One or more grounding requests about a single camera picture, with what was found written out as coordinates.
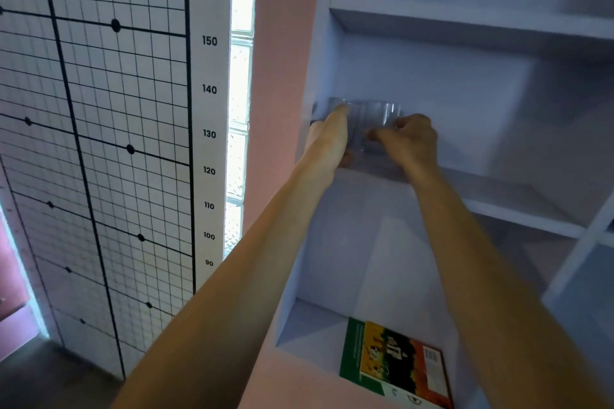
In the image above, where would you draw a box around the white grid measurement chart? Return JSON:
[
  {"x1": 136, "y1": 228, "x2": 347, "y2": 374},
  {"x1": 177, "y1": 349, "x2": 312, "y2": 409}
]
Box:
[{"x1": 0, "y1": 0, "x2": 234, "y2": 382}]

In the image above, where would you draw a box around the glass block window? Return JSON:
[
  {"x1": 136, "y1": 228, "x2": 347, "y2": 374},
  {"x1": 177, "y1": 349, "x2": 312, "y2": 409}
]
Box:
[{"x1": 224, "y1": 0, "x2": 259, "y2": 258}]

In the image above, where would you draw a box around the white shelving unit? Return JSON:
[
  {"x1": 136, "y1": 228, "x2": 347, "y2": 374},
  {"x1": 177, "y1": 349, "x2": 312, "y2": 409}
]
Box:
[{"x1": 276, "y1": 0, "x2": 614, "y2": 409}]

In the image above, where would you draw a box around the green and orange box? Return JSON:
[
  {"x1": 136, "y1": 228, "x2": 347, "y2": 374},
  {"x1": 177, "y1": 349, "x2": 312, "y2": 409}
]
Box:
[{"x1": 339, "y1": 317, "x2": 455, "y2": 409}]

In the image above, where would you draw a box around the clear plastic container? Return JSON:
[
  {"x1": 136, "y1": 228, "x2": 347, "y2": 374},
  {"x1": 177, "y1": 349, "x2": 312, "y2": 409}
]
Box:
[{"x1": 312, "y1": 97, "x2": 405, "y2": 156}]

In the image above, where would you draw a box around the person's left forearm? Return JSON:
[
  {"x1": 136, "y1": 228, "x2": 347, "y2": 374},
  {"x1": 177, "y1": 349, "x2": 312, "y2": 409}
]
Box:
[{"x1": 109, "y1": 154, "x2": 347, "y2": 409}]

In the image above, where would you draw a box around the person's right forearm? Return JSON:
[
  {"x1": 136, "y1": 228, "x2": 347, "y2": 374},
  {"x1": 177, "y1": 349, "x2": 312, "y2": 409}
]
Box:
[{"x1": 402, "y1": 165, "x2": 612, "y2": 409}]

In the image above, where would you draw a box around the person's right hand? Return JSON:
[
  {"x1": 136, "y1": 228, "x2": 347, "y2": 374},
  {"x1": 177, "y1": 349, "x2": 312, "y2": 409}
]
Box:
[{"x1": 366, "y1": 113, "x2": 439, "y2": 174}]

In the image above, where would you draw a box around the person's left hand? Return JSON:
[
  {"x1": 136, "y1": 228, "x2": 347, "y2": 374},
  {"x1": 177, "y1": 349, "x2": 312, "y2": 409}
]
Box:
[{"x1": 304, "y1": 104, "x2": 355, "y2": 169}]

